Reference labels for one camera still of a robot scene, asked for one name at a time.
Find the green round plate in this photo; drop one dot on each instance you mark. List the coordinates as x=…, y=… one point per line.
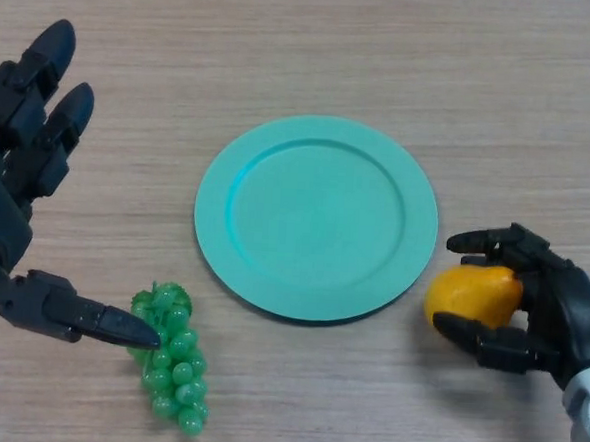
x=315, y=222

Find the green grape bunch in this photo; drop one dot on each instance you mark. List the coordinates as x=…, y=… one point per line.
x=180, y=384

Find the yellow pear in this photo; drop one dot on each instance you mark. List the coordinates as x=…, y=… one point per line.
x=471, y=292

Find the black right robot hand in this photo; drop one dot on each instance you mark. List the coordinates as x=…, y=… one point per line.
x=570, y=308

